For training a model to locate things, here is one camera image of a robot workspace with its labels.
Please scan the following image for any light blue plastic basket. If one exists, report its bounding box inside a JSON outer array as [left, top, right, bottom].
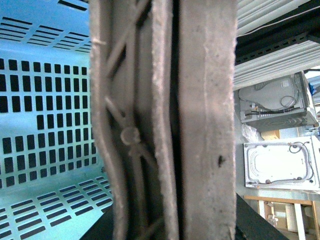
[[0, 0, 113, 240]]

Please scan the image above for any white appliance upper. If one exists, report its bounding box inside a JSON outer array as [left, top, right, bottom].
[[238, 71, 318, 132]]

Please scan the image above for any white appliance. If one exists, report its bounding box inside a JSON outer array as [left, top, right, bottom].
[[238, 71, 318, 132], [243, 135, 320, 192]]

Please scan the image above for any white appliance lower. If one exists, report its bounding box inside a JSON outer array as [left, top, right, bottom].
[[243, 135, 320, 192]]

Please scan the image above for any wooden frame table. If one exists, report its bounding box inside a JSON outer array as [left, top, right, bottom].
[[244, 195, 320, 240]]

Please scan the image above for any black perforated post right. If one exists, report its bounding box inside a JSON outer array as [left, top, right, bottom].
[[235, 24, 320, 66]]

